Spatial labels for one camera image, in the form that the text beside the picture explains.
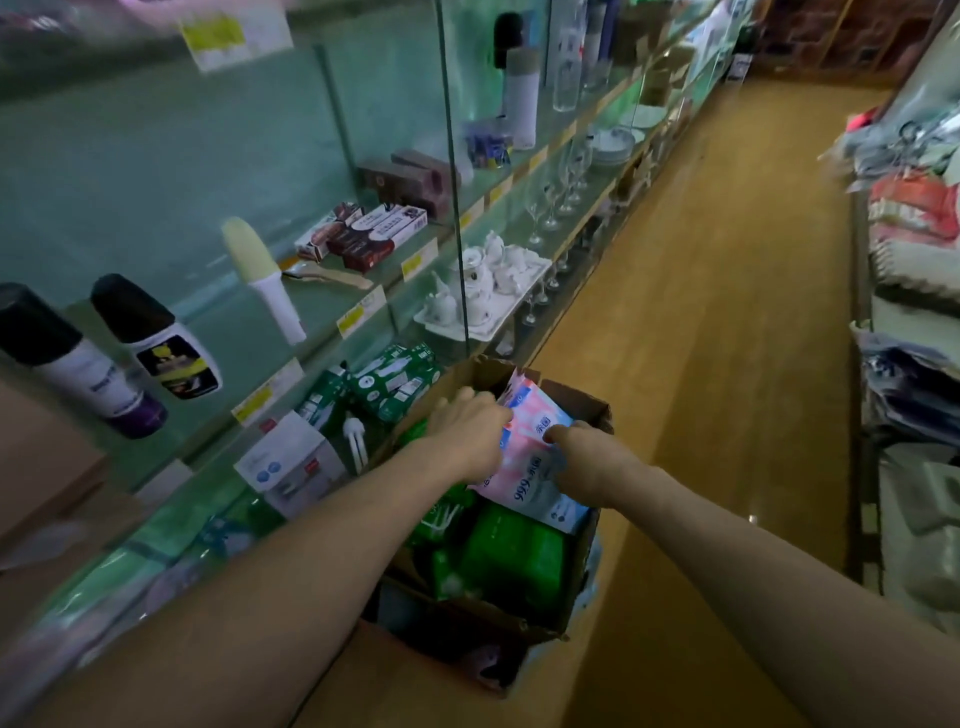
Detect person's right hand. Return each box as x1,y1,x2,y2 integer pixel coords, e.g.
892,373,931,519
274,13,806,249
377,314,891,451
543,420,647,509

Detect person's left hand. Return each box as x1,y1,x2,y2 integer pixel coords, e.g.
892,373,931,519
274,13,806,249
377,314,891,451
424,387,515,485

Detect metal store shelving unit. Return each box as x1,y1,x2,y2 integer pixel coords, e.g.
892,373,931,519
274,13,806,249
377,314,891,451
832,0,960,632

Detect person's right forearm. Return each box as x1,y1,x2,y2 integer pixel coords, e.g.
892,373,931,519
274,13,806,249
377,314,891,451
622,465,960,728

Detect person's left forearm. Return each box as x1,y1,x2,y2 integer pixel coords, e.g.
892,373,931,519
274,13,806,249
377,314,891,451
15,435,452,728

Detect white printed box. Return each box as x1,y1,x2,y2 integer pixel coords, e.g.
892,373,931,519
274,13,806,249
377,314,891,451
235,412,350,519

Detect red white packaged box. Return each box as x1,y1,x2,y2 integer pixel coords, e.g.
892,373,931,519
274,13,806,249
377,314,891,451
292,207,362,264
337,202,432,272

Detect beige tissue box holder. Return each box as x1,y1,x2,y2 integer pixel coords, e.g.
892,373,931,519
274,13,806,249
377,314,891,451
885,450,960,527

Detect green bulb boxes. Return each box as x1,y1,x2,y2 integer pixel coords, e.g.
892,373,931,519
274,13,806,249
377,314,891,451
292,342,444,437

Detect white ceramic tea set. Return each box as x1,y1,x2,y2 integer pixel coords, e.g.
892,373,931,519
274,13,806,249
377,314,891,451
412,232,554,344

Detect blue packaged cups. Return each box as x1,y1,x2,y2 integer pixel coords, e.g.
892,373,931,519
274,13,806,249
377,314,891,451
462,120,515,170

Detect dark plastic bags bundle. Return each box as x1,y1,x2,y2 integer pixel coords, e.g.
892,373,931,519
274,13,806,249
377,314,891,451
855,330,960,444

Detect stack of white bowls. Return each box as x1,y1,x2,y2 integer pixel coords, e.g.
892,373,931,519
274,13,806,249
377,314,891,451
588,124,639,167

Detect black cap white bottle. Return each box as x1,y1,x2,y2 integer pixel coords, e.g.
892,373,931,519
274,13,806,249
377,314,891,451
0,282,170,440
90,274,224,402

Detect white thermos flask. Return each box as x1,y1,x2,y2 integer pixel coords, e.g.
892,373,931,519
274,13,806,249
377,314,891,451
502,45,545,152

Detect white textured pack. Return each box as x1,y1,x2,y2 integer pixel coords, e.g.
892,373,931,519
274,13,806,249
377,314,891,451
873,232,960,302

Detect clear tall bottle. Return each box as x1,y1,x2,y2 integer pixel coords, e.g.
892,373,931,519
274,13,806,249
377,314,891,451
550,0,590,114

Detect red mesh bag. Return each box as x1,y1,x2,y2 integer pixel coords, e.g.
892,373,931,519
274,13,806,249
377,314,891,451
867,168,960,242

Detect large brown carton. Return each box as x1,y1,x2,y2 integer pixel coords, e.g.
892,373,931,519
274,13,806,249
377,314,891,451
0,382,114,602

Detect yellow white price card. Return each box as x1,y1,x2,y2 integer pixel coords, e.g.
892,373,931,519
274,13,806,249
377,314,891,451
180,7,294,74

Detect wooden handled brush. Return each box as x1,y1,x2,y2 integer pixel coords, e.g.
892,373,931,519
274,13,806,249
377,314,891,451
282,258,377,291

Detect cream brush white handle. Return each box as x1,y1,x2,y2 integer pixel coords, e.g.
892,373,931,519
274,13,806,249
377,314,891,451
222,217,309,347

